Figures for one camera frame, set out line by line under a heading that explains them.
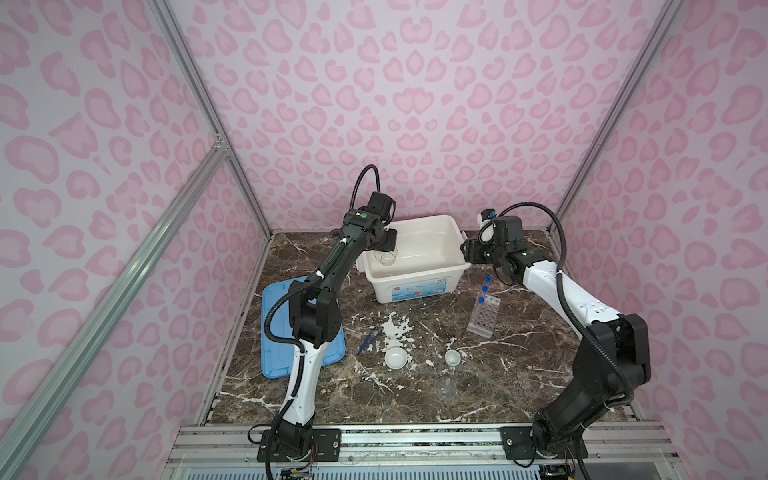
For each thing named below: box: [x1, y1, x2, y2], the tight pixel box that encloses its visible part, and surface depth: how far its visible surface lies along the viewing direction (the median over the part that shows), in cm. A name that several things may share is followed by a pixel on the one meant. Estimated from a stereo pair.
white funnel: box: [384, 346, 409, 370], surface depth 88 cm
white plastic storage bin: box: [356, 215, 472, 303], surface depth 100 cm
